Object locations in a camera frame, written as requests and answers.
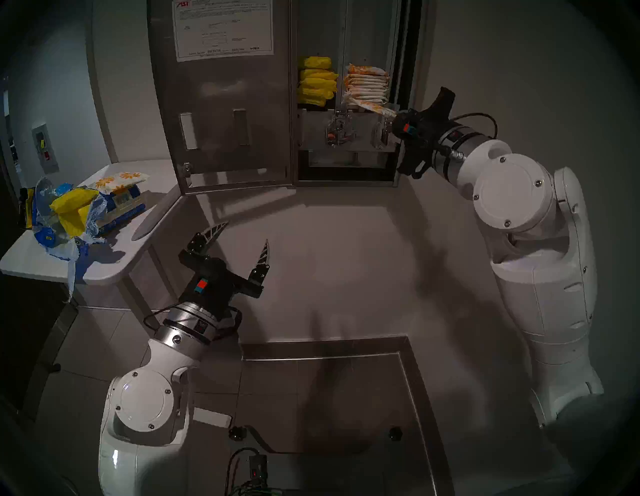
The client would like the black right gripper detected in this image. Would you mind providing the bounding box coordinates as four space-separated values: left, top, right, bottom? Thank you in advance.
387 87 456 177

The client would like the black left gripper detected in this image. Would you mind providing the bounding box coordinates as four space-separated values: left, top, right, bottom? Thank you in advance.
178 221 271 321

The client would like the white pad orange flower print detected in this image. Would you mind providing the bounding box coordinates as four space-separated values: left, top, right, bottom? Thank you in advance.
89 171 151 195
345 96 399 120

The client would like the stainless steel dispenser door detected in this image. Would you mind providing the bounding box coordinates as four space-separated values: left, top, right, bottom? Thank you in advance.
147 0 296 196

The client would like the dark robot base platform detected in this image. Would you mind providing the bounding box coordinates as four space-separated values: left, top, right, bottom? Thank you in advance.
247 425 436 496

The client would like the chrome dispenser lever mechanism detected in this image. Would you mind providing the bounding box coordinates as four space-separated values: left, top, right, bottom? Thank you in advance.
372 117 402 151
324 111 357 150

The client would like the stainless steel dispenser cabinet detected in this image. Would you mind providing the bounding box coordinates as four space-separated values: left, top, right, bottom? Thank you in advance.
290 0 427 189

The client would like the white table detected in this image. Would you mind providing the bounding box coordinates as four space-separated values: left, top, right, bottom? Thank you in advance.
0 159 234 430

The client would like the blue pad package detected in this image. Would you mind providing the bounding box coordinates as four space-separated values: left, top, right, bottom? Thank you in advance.
31 177 147 301

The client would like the white instruction sheet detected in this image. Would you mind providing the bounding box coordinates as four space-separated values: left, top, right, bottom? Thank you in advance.
172 0 275 63

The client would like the black power box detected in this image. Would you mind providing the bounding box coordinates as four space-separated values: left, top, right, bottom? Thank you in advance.
225 446 271 496

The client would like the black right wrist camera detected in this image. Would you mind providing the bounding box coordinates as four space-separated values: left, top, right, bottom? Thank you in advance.
392 111 422 143

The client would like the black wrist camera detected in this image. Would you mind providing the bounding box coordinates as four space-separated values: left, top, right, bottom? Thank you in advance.
392 111 422 143
192 276 222 302

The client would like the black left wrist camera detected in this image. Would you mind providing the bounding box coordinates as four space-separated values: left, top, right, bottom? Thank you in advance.
192 276 222 302

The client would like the thick black cable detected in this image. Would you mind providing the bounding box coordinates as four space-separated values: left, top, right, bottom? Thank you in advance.
215 306 244 339

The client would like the thin black cable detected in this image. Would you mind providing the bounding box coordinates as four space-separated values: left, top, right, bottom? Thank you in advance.
143 309 174 334

